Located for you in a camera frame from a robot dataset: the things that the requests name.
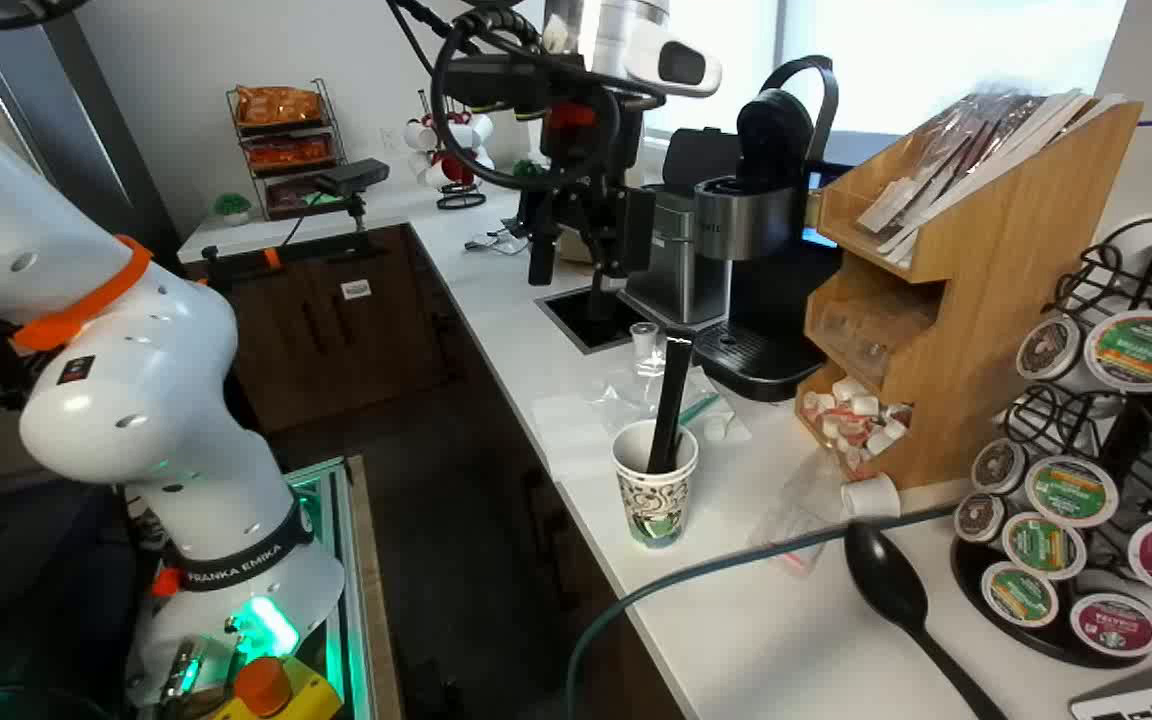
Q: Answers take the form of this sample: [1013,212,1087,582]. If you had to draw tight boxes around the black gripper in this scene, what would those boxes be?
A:
[524,88,648,288]

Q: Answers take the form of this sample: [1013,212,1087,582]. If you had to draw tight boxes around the green printed paper cup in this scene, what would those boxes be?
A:
[610,420,706,553]

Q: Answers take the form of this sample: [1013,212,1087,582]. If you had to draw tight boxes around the steel framed counter chute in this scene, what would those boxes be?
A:
[535,281,667,360]

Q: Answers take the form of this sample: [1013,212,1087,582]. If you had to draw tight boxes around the red white decoration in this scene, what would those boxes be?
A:
[404,103,493,193]

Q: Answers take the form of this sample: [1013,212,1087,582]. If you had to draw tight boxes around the black silver coffee machine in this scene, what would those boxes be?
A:
[693,52,860,405]

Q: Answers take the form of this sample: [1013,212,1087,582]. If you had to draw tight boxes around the clear plastic wrapper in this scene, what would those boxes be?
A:
[620,381,747,451]

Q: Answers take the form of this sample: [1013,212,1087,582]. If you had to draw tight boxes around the dark wooden cabinet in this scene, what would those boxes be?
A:
[200,224,472,438]

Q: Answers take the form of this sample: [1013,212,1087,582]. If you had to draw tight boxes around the wooden condiment organizer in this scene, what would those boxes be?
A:
[794,88,1150,492]

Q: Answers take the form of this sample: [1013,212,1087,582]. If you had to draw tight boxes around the black plastic spoon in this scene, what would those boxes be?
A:
[845,521,1010,720]

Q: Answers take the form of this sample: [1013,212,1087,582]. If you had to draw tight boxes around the dark lid coffee pod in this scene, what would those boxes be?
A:
[1013,309,1087,391]
[968,438,1031,495]
[953,488,1010,550]

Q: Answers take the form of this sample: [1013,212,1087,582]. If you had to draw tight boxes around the yellow emergency stop button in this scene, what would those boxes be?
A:
[207,652,346,720]

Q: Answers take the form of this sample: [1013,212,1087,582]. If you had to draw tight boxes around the green lid coffee pod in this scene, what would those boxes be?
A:
[1086,309,1152,398]
[975,560,1064,632]
[995,509,1093,585]
[1021,451,1125,534]

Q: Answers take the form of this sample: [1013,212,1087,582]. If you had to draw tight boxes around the black camera on tripod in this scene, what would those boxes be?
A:
[313,156,395,258]

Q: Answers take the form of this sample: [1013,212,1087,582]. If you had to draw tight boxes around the wire snack rack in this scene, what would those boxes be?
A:
[223,79,346,219]

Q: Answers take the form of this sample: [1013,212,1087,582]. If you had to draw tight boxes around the black wire pod carousel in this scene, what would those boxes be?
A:
[950,212,1152,674]

